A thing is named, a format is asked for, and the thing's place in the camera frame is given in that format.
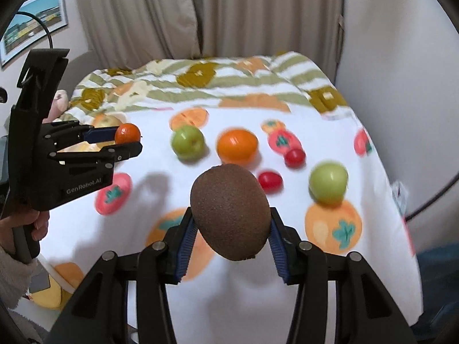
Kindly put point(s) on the person's left forearm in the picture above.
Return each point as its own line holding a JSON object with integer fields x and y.
{"x": 14, "y": 286}

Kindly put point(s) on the orange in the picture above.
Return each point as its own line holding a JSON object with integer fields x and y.
{"x": 236, "y": 147}

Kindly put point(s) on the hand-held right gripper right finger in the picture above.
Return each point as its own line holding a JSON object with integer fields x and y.
{"x": 278, "y": 252}

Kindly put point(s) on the person's left hand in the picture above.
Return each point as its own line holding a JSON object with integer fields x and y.
{"x": 41, "y": 224}

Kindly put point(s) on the small tangerine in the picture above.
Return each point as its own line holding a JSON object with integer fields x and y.
{"x": 128, "y": 132}

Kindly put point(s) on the dark blue cloth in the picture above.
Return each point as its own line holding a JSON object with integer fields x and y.
{"x": 437, "y": 286}

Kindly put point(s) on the white fruit-print cloth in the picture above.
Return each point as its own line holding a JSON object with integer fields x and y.
{"x": 373, "y": 186}

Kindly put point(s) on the beige curtain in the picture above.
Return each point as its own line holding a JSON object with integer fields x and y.
{"x": 269, "y": 10}
{"x": 136, "y": 18}

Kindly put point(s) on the striped floral quilt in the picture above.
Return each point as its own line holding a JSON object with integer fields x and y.
{"x": 251, "y": 79}

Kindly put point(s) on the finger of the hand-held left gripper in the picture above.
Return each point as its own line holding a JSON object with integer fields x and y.
{"x": 100, "y": 136}
{"x": 122, "y": 151}

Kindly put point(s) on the framed wall picture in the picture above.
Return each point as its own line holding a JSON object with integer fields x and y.
{"x": 32, "y": 18}

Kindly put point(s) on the yellow cushion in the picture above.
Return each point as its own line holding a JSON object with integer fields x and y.
{"x": 46, "y": 294}

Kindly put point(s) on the brown kiwi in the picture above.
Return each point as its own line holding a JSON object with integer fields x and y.
{"x": 229, "y": 211}

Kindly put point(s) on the green apple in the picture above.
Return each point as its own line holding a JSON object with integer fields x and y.
{"x": 187, "y": 142}
{"x": 328, "y": 182}

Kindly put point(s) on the pink plush toy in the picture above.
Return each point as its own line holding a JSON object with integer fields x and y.
{"x": 59, "y": 104}

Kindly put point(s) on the grey headboard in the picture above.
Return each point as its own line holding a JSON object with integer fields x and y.
{"x": 80, "y": 70}

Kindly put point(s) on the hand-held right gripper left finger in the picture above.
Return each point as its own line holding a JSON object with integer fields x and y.
{"x": 186, "y": 245}

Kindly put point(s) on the red cherry tomato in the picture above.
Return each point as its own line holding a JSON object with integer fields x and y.
{"x": 269, "y": 181}
{"x": 295, "y": 157}

